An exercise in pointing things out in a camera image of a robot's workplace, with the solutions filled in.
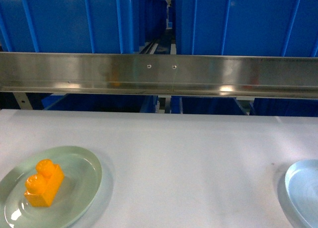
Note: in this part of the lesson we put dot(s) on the yellow toy building block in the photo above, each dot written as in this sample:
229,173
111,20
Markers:
42,187

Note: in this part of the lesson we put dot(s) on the pale green oval plate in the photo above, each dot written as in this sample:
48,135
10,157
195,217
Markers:
83,174

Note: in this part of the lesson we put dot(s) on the large blue bin upper left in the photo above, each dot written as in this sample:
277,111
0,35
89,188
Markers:
80,26

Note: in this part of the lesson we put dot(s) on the large blue bin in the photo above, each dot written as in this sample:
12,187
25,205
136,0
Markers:
80,26
280,28

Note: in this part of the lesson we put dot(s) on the large blue bin upper right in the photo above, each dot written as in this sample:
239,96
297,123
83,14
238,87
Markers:
280,28

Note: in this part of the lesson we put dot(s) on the light blue plate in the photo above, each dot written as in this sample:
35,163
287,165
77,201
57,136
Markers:
301,184

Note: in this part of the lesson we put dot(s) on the stainless steel shelf rail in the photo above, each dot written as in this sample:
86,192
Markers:
216,76

